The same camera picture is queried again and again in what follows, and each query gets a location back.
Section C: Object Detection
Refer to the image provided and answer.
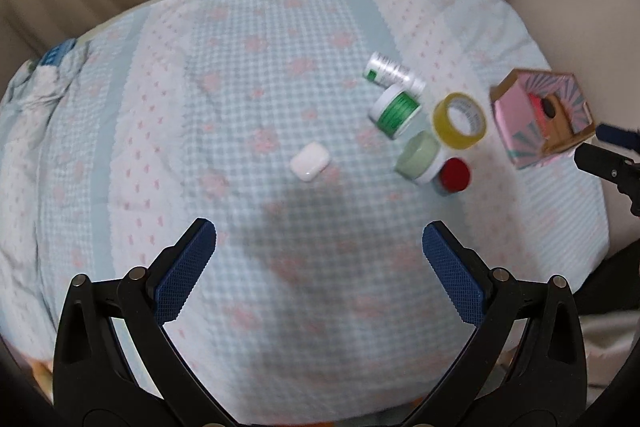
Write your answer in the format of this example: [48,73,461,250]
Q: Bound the yellow tape roll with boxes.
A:
[432,93,488,150]

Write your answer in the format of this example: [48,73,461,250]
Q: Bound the red cap jar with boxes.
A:
[436,158,472,194]

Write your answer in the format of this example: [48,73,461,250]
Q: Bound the pink cardboard box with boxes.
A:
[489,69,597,170]

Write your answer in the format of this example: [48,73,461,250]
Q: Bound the white earbuds case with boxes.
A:
[290,143,332,182]

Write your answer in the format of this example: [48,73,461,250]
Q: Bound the light blue checkered blanket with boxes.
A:
[0,0,612,411]

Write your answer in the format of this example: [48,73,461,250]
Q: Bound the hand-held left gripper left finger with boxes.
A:
[52,218,236,427]

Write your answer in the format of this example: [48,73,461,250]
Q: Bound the white tube bottle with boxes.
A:
[365,52,427,98]

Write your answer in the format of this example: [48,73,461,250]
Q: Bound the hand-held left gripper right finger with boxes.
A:
[400,220,587,427]

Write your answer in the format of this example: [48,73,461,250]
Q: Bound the pale green jar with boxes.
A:
[395,130,448,186]

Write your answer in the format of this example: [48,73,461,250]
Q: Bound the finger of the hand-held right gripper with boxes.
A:
[596,123,640,150]
[575,143,640,217]

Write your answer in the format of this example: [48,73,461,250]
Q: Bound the green thread spool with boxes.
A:
[369,84,422,140]

